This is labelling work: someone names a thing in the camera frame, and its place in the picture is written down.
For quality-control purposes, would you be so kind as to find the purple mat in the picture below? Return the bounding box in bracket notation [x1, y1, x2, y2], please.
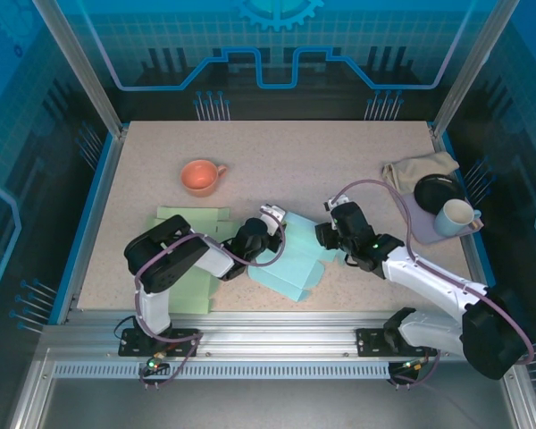
[391, 189, 484, 246]

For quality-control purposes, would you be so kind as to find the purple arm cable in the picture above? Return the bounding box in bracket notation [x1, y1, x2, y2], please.
[133, 207, 288, 390]
[330, 179, 535, 388]

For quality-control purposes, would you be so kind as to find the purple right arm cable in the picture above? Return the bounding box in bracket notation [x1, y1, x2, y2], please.
[330, 179, 535, 388]

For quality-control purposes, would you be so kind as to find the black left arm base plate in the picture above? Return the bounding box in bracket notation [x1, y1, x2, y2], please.
[118, 327, 203, 358]

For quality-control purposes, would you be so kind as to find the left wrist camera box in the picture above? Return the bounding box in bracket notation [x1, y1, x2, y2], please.
[258, 204, 288, 237]

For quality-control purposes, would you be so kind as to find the black plate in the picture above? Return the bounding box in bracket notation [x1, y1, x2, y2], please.
[413, 173, 468, 215]

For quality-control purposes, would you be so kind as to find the beige cloth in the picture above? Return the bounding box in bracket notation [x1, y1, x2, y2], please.
[381, 150, 460, 196]

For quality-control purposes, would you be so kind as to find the light blue paper box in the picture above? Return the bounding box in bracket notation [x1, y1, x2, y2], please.
[247, 210, 340, 301]

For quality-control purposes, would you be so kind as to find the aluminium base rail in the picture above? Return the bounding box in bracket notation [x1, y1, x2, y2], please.
[39, 310, 519, 358]

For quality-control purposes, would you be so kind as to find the light blue mug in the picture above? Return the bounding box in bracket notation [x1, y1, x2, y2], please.
[433, 198, 483, 237]

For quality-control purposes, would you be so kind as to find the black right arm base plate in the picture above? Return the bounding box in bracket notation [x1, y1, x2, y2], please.
[356, 327, 443, 358]

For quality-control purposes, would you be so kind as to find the aluminium frame post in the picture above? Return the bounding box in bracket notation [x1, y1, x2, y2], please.
[431, 0, 522, 139]
[29, 0, 129, 139]

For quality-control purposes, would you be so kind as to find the slotted cable duct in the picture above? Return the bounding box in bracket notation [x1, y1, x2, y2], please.
[52, 361, 393, 381]

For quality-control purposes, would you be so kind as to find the aluminium side rail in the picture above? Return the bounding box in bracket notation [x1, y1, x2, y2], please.
[55, 127, 129, 325]
[431, 127, 497, 324]

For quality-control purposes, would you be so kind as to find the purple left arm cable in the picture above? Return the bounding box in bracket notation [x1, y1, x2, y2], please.
[133, 207, 288, 390]

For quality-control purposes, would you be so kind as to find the orange mug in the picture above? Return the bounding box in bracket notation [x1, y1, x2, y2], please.
[180, 159, 228, 198]

